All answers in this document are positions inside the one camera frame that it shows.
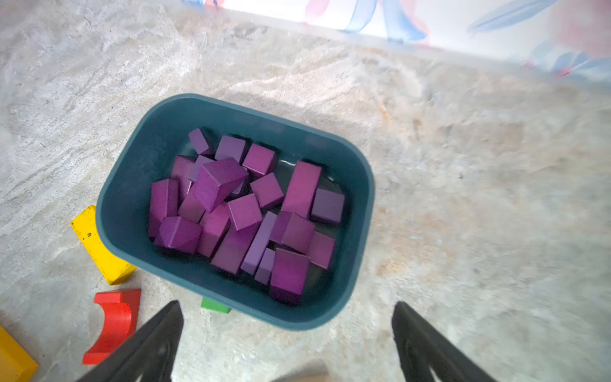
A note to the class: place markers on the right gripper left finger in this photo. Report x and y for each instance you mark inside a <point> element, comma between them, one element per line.
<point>147,355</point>

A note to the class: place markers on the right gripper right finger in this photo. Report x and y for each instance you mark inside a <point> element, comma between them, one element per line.
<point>425,354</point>

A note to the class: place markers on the purple cube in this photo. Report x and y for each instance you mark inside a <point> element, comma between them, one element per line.
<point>327,206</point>
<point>293,231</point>
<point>321,250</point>

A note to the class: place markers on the purple long brick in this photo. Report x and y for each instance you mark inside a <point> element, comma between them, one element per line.
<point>258,246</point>
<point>302,188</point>

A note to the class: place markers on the purple triangle brick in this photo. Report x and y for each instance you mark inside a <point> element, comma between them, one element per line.
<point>216,181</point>

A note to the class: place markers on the teal plastic storage bin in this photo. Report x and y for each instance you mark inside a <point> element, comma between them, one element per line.
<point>122,213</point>

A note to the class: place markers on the red arch brick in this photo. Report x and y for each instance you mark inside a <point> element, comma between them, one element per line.
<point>120,310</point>

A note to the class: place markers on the natural wood brick right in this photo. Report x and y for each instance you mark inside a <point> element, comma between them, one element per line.
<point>312,373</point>

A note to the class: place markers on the yellow-orange brick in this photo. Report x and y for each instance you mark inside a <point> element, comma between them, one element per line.
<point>16,364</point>

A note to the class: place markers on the yellow long brick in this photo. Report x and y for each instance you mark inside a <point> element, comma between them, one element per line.
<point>114,270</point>

